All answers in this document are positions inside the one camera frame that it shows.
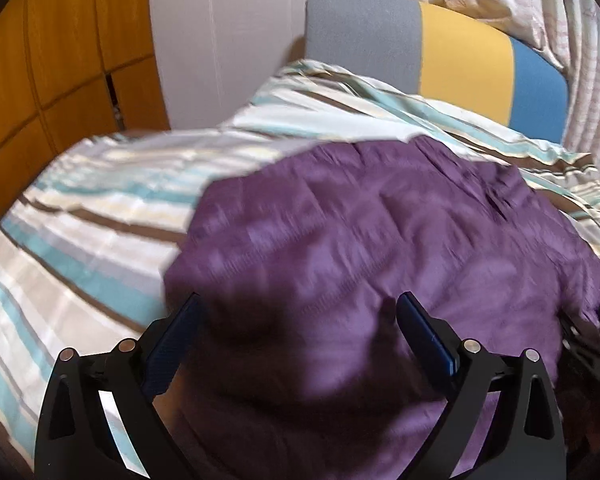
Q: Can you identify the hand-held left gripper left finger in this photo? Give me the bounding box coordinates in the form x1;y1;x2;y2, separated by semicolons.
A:
34;291;206;480

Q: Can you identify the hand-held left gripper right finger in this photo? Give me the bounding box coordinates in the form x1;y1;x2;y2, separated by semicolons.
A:
396;291;567;480

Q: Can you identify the purple quilted jacket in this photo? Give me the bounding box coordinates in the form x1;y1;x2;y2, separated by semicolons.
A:
162;137;600;480

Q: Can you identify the striped duvet cover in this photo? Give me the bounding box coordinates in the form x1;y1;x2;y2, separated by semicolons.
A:
0;58;600;476

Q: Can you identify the white pink patterned curtain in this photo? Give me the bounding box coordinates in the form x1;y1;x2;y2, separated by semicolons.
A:
355;0;600;161

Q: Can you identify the grey yellow blue headboard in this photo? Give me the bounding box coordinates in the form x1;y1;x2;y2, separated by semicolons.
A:
305;0;570;146

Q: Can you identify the orange wooden wardrobe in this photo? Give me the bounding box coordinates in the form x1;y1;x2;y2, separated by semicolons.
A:
0;0;172;243

